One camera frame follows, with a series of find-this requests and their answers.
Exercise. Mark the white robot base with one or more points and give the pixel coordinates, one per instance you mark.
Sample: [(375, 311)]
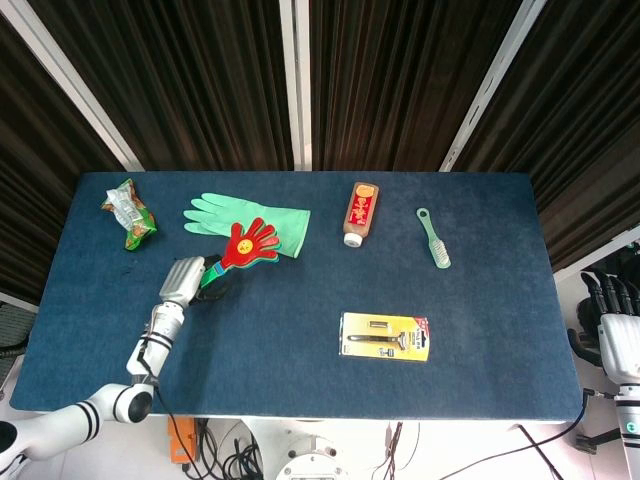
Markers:
[(310, 450)]

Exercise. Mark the razor in yellow blister pack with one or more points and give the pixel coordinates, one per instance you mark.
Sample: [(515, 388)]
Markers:
[(385, 337)]

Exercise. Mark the orange plastic power strip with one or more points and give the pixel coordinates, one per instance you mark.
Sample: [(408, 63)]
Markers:
[(181, 440)]

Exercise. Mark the brown bottle with red label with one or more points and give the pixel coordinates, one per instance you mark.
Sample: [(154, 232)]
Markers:
[(361, 210)]

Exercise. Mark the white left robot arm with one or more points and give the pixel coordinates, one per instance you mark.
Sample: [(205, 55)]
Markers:
[(150, 345)]

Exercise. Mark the red hand clapper toy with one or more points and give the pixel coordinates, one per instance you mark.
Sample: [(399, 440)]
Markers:
[(245, 245)]

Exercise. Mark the white frame post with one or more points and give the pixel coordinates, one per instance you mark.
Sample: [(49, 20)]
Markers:
[(75, 85), (492, 85), (296, 85)]

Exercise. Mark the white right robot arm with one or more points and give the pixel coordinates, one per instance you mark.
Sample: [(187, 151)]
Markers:
[(629, 430)]

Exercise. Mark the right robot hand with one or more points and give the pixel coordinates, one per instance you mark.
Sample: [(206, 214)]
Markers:
[(617, 335)]

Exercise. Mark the dark brown curtain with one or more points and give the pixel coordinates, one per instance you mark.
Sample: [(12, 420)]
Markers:
[(200, 85)]

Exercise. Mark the blue table cloth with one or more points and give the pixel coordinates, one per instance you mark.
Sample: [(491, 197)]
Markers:
[(300, 290)]

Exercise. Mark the green brush with white bristles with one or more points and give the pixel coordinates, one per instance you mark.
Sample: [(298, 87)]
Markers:
[(439, 250)]

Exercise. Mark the green rubber glove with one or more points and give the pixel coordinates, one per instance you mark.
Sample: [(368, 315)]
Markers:
[(285, 225)]

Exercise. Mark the crumpled green snack bag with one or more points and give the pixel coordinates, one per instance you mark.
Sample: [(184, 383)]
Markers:
[(130, 212)]

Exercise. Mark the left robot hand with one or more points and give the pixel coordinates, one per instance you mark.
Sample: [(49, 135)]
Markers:
[(180, 280)]

